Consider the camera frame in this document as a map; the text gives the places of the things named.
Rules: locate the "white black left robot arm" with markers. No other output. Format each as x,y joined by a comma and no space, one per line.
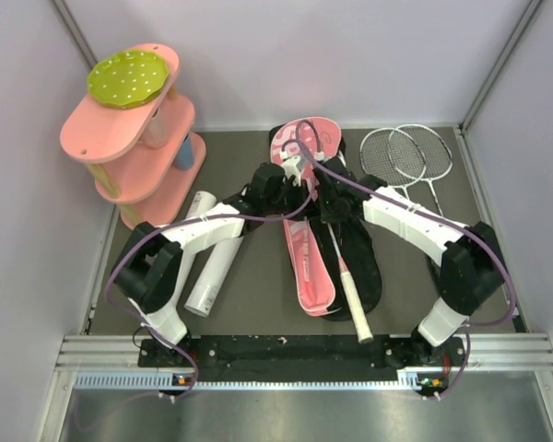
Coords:
149,265

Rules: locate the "white badminton racket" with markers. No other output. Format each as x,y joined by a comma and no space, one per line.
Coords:
382,152

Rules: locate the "white shuttlecock tube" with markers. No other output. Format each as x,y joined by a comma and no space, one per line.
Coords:
202,202
205,291

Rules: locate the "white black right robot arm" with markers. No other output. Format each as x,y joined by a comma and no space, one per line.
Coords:
471,263

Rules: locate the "beige cup on shelf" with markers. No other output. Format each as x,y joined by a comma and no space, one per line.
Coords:
156,133

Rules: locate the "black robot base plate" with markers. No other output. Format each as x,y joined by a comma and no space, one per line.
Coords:
292,358

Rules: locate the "blue cup on shelf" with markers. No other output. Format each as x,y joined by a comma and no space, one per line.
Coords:
184,159

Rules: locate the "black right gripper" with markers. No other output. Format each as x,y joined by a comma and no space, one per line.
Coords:
325,215

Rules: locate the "grey slotted cable duct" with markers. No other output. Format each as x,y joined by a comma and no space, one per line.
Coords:
171,379

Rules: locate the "pink sport racket bag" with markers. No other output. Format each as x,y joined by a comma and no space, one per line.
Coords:
311,252

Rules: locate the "pink badminton racket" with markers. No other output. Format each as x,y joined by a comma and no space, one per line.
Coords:
358,317

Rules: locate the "white shuttlecock tube on table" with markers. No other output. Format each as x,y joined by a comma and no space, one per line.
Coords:
202,202

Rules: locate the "pink three-tier wooden shelf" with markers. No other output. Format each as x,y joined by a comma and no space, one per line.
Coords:
141,181

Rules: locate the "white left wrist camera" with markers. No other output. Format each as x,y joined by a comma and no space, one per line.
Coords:
297,168

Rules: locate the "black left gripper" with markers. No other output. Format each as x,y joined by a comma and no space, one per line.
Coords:
301,192

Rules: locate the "green polka dot plate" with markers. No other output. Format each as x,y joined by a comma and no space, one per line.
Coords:
129,79

